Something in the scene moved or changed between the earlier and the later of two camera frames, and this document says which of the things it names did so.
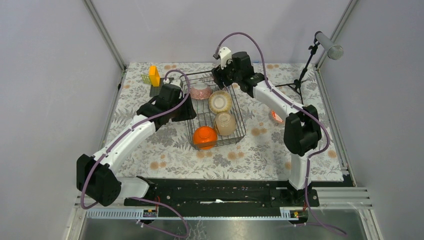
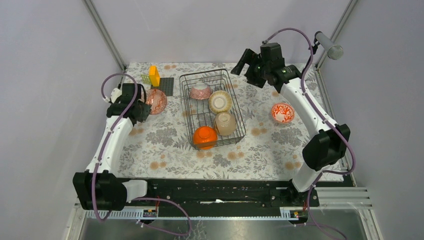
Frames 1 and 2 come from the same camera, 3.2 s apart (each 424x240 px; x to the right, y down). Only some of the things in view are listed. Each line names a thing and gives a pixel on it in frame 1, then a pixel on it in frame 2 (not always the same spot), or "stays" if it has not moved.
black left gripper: (189, 112) -> (147, 110)
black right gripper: (218, 72) -> (251, 58)
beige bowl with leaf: (225, 123) stays
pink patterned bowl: (200, 91) stays
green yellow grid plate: (146, 79) stays
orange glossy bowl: (205, 137) stays
